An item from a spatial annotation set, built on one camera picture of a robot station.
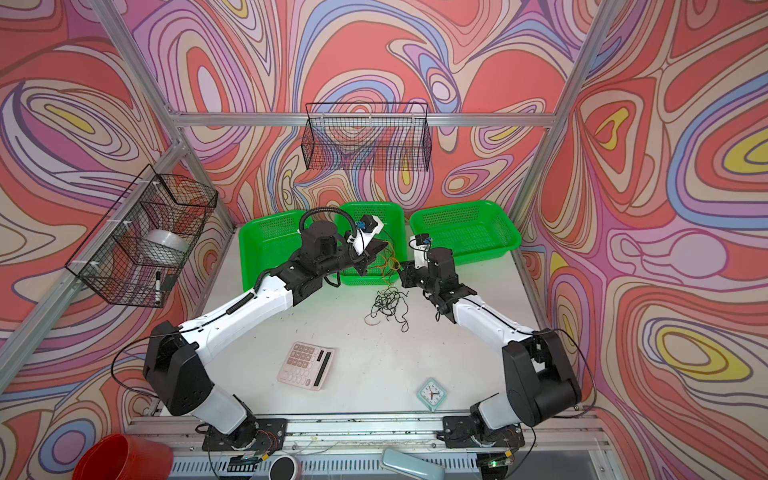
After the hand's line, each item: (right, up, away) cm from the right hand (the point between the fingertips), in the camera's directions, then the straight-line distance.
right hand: (399, 271), depth 87 cm
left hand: (-3, +8, -13) cm, 15 cm away
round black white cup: (-27, -43, -21) cm, 54 cm away
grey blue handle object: (+2, -43, -20) cm, 48 cm away
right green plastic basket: (+31, +14, +32) cm, 47 cm away
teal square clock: (+8, -32, -8) cm, 35 cm away
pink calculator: (-26, -26, -4) cm, 38 cm away
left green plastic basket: (-51, +9, +28) cm, 59 cm away
